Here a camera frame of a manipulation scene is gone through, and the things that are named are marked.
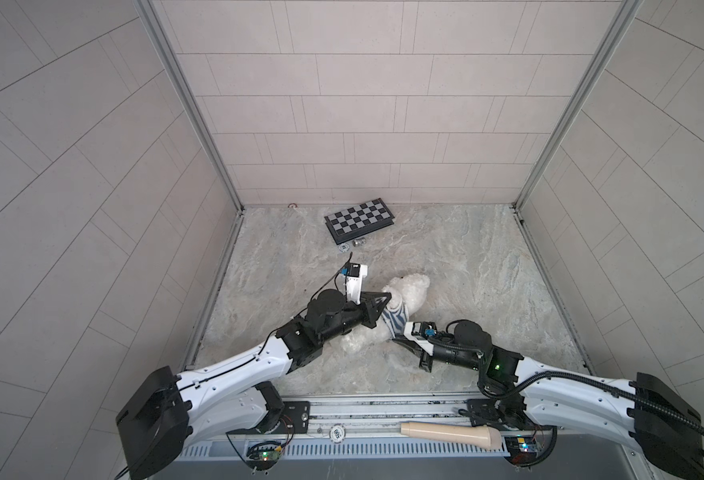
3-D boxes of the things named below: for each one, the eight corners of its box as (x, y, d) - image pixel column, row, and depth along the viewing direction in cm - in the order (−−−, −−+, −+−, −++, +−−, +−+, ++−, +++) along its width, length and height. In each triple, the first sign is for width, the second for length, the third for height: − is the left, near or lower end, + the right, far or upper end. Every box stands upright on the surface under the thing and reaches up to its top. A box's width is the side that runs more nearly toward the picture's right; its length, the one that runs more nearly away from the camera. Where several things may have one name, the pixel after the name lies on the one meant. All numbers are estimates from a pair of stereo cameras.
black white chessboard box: (336, 245, 107) (335, 238, 104) (324, 222, 114) (323, 216, 111) (394, 223, 114) (395, 216, 111) (380, 203, 121) (380, 196, 118)
